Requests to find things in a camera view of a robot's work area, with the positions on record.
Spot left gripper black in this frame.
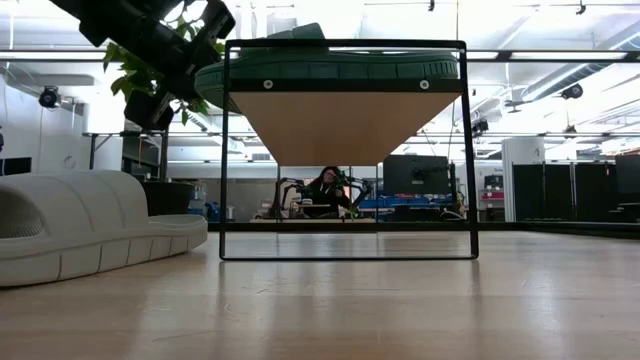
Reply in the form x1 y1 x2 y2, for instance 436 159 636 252
124 0 236 131

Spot green slide sandal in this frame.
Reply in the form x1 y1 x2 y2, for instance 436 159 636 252
193 22 460 114

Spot light grey slide sandal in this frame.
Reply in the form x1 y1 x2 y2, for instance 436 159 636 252
0 168 209 289

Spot potted green plant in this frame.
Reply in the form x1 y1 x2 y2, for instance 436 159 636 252
102 4 226 217

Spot person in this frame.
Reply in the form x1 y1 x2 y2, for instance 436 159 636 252
304 166 354 219

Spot black monitor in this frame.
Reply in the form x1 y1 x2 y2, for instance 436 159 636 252
383 154 451 196

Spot blue storage bins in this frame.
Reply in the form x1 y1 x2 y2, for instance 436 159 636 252
358 195 454 210

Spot white pillar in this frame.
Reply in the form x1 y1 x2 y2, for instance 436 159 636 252
501 137 546 222

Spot black partition panels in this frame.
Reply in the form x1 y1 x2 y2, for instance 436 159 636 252
512 154 640 224

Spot black ceiling camera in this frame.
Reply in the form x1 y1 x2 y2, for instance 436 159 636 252
38 85 62 110

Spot black frame wooden shelf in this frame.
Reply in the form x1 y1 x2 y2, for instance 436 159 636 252
218 38 480 261

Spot black table edge rail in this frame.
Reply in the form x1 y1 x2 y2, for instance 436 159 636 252
207 221 640 239

